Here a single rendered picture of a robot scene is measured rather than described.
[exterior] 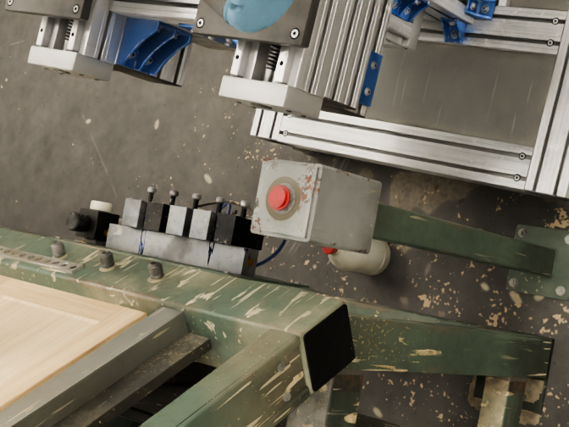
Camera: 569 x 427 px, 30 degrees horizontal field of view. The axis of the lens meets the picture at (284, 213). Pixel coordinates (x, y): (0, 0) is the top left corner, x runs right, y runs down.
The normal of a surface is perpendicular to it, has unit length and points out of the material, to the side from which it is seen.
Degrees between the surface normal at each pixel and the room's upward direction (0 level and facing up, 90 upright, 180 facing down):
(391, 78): 0
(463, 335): 90
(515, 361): 90
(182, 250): 0
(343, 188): 90
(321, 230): 90
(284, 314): 59
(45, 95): 0
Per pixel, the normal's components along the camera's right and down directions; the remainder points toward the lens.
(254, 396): 0.77, 0.11
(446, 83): -0.62, -0.14
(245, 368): -0.17, -0.91
